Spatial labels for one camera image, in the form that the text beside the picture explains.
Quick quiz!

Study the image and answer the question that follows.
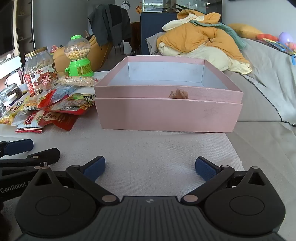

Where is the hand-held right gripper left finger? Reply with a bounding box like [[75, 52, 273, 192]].
[[30, 156, 118, 205]]

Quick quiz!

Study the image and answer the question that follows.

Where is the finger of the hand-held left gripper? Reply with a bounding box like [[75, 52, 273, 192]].
[[0, 148, 61, 173], [0, 138, 34, 158]]

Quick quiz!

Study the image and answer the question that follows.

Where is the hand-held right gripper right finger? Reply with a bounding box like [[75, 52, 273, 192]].
[[181, 157, 270, 205]]

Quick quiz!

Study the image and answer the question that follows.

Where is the white rice cracker packet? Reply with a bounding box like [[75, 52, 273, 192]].
[[15, 111, 45, 134]]

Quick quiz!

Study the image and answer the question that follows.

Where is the red snack packet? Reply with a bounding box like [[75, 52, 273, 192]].
[[37, 110, 80, 131]]

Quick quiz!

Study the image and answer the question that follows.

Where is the pink gift box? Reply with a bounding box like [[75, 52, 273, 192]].
[[94, 56, 244, 103]]

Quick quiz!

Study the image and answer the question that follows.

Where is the glass jar with dark contents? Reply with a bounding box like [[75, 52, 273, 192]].
[[0, 83, 24, 112]]

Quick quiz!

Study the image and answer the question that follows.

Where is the blue snack packet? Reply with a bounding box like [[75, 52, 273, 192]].
[[51, 85, 77, 100]]

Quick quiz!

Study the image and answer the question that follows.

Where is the peanut jar with gold lid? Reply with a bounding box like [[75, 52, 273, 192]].
[[24, 47, 58, 95]]

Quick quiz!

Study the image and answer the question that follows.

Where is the clear bag of peanuts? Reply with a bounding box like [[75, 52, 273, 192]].
[[56, 76, 100, 88]]

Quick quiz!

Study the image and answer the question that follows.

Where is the green gumball dispenser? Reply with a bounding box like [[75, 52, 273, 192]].
[[64, 35, 95, 77]]

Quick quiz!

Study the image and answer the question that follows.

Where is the white shelving unit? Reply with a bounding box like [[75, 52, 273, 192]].
[[0, 0, 34, 78]]

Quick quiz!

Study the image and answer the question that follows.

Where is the yellow jacket pile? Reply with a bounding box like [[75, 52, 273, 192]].
[[157, 9, 253, 75]]

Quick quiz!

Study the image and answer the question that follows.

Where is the teal cloth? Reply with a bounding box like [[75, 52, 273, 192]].
[[189, 19, 246, 49]]

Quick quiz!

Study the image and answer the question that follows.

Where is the yellow pillow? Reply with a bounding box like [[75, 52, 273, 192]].
[[228, 23, 264, 40]]

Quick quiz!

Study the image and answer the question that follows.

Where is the dark jacket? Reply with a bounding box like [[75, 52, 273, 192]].
[[87, 4, 131, 47]]

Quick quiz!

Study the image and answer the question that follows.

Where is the colourful toy pile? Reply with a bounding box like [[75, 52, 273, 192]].
[[255, 32, 296, 57]]

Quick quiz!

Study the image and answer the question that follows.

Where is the dark blue cabinet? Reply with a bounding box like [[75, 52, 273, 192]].
[[140, 11, 179, 56]]

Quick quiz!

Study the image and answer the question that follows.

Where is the glass fish tank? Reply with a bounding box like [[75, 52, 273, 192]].
[[141, 0, 207, 14]]

